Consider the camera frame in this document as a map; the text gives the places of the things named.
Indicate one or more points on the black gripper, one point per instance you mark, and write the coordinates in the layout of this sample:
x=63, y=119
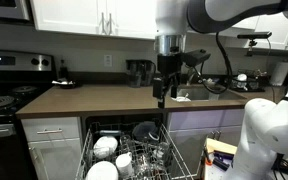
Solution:
x=169, y=65

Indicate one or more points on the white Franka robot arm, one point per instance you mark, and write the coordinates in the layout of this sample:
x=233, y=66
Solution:
x=270, y=126

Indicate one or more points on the white sink base cabinet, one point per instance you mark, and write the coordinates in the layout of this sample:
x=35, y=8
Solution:
x=190, y=133

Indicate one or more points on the white crumpled cloth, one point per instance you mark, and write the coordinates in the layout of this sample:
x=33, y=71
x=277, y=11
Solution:
x=180, y=98

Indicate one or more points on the chrome sink faucet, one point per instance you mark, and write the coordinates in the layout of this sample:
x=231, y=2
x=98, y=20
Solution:
x=191, y=75

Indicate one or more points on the dark grey plastic container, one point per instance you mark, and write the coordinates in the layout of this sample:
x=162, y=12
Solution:
x=144, y=131

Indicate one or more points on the white cup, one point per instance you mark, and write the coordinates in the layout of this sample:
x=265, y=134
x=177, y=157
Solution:
x=214, y=95

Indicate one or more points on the black dishwasher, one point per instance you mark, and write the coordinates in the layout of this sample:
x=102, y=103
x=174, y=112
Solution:
x=117, y=119

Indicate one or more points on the clear drinking glass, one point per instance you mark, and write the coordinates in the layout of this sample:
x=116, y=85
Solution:
x=162, y=151
x=124, y=141

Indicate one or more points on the light blue plastic lid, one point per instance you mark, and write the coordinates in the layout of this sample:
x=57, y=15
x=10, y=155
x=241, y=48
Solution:
x=109, y=132

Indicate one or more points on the light wooden board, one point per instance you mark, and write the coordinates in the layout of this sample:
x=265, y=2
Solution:
x=217, y=145

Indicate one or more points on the small white jar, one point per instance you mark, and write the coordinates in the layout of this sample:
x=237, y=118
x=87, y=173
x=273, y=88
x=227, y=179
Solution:
x=241, y=81

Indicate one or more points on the white upper cabinet door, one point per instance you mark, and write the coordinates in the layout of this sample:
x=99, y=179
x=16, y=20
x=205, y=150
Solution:
x=67, y=15
x=130, y=16

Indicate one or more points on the white cabinet door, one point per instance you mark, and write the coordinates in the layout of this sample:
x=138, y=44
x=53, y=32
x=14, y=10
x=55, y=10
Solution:
x=67, y=15
x=130, y=16
x=55, y=160

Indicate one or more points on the white ceramic bowl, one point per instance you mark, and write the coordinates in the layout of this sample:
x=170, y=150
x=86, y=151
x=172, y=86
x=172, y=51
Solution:
x=105, y=146
x=102, y=171

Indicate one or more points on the black counter dish rack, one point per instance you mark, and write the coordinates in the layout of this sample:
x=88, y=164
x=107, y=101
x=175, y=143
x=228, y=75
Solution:
x=250, y=83

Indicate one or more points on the white ceramic mug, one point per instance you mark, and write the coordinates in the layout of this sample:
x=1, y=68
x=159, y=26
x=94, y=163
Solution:
x=124, y=165

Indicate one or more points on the black bar clamp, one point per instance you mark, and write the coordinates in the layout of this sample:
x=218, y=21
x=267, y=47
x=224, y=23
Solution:
x=222, y=160

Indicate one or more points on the small dark dish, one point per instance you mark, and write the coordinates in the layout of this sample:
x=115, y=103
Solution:
x=64, y=84

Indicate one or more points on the white drawer front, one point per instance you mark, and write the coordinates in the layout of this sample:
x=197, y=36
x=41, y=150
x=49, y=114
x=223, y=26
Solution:
x=50, y=125

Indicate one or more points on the white corner upper cabinet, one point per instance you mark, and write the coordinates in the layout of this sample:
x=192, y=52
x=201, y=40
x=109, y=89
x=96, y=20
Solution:
x=277, y=30

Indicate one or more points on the white lower cabinet door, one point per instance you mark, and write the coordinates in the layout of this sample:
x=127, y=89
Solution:
x=55, y=160

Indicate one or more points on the small coil stove burner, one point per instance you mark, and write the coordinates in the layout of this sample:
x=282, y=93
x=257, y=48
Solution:
x=24, y=89

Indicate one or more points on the black stainless electric stove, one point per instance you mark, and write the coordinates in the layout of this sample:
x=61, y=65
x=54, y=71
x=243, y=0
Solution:
x=4, y=83

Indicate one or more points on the stainless microwave oven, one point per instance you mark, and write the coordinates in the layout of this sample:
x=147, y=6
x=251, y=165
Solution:
x=4, y=8

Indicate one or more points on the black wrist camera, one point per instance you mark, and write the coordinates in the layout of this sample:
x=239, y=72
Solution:
x=195, y=57

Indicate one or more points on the white wall outlet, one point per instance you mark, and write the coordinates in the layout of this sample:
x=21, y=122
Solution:
x=108, y=60

